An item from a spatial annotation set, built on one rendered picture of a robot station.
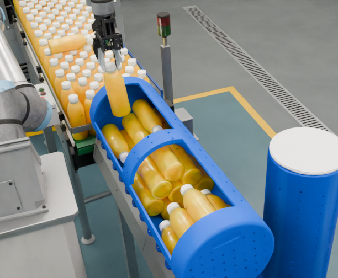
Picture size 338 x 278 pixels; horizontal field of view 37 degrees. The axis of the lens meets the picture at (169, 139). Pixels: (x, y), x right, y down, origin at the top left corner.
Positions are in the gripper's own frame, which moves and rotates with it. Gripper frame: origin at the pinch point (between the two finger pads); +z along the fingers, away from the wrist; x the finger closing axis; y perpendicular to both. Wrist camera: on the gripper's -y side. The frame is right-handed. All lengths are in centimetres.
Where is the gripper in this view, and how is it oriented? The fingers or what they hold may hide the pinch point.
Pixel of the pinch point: (110, 65)
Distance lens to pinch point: 176.8
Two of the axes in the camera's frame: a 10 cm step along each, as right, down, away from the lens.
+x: 9.2, -2.7, 2.9
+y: 3.9, 5.1, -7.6
